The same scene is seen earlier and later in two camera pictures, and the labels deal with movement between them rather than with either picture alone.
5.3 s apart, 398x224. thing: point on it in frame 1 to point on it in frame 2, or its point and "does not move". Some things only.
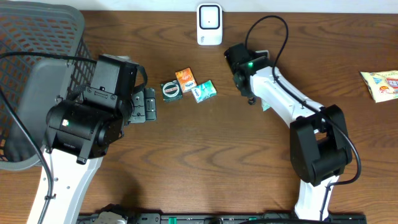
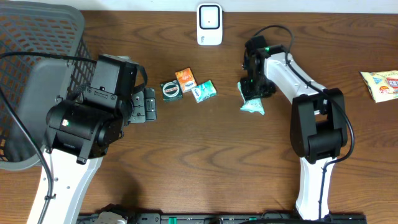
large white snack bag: (384, 85) does not move
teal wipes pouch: (265, 105) to (254, 105)
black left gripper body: (138, 112) does not move
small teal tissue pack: (204, 91) does not move
